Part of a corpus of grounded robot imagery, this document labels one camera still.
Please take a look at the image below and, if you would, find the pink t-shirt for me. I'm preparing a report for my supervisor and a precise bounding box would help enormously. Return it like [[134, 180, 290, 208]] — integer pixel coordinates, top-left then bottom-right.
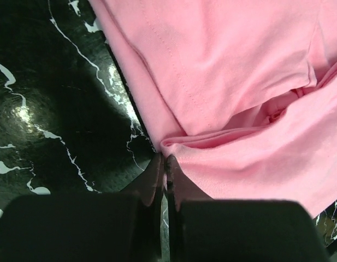
[[90, 1, 337, 216]]

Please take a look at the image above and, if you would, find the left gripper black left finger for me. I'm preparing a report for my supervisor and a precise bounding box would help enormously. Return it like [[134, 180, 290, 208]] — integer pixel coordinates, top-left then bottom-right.
[[0, 154, 164, 261]]

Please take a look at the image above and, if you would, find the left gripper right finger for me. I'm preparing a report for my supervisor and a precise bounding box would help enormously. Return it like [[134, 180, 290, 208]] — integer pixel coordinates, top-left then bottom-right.
[[166, 156, 330, 261]]

